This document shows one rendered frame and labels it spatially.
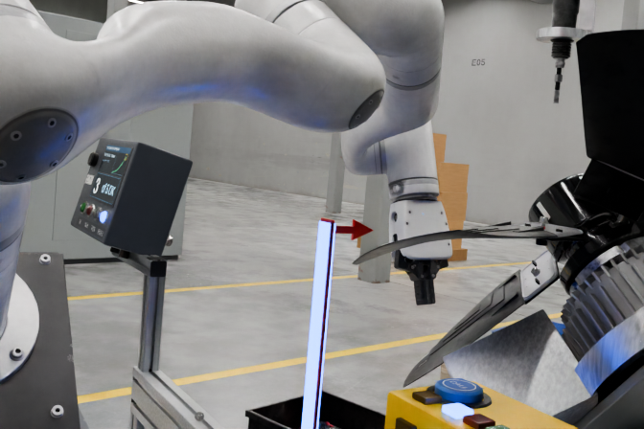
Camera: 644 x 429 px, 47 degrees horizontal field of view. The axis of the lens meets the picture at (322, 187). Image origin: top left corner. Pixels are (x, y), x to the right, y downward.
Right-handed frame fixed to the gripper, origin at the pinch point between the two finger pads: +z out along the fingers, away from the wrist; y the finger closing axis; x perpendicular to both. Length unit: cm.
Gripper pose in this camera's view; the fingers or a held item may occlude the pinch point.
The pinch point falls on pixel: (425, 292)
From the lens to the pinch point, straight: 125.1
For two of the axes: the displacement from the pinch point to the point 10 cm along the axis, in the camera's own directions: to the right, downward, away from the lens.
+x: -5.2, 2.1, 8.3
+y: 8.5, 0.4, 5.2
